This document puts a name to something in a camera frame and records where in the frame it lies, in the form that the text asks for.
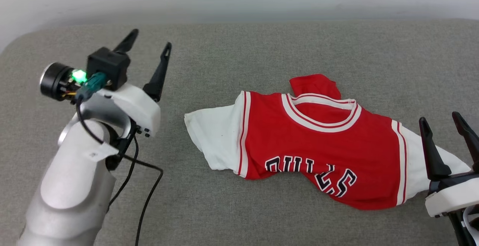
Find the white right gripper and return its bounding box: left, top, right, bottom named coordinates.
left=419, top=111, right=479, bottom=218

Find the grey fabric sofa cushion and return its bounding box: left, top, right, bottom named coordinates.
left=0, top=19, right=479, bottom=246

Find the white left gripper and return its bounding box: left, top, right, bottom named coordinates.
left=98, top=29, right=172, bottom=138

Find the white cable label tag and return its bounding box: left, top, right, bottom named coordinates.
left=84, top=143, right=119, bottom=163

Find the teal cable connector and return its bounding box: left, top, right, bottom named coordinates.
left=76, top=72, right=107, bottom=101

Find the thin black cable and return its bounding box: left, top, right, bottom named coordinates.
left=76, top=96, right=164, bottom=246

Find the red white basketball jersey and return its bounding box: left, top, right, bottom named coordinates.
left=184, top=74, right=471, bottom=210

